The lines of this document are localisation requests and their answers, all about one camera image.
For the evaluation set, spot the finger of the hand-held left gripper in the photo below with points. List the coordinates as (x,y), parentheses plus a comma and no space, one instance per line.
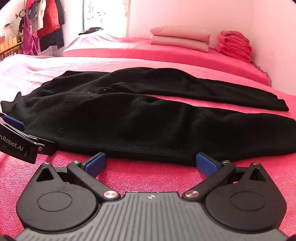
(46,149)
(14,122)

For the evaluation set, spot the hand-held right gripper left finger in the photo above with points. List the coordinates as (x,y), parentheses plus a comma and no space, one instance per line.
(97,163)

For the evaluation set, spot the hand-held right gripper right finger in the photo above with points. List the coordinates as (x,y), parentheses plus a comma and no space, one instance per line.
(205,163)

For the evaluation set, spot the black pants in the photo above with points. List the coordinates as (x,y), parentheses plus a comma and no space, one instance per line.
(129,120)

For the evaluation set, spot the wooden furniture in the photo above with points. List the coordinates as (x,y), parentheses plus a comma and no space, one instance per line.
(10,45)

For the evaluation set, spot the black hanging garment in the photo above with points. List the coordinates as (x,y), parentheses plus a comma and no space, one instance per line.
(54,39)

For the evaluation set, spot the white hanging garment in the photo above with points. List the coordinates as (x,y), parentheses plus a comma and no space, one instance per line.
(41,14)

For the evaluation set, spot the red hanging vest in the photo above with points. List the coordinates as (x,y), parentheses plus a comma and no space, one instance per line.
(49,16)

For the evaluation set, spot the bed with pink sheet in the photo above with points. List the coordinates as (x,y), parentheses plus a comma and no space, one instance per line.
(161,53)

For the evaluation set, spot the black cloth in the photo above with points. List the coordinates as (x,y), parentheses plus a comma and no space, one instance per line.
(91,30)

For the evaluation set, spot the stack of red folded blankets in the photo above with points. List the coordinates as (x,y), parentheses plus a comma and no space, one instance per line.
(233,46)

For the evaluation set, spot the bright window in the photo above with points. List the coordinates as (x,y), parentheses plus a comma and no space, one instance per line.
(104,14)

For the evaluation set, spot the pink lace curtain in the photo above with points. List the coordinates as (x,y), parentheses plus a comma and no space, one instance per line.
(126,9)

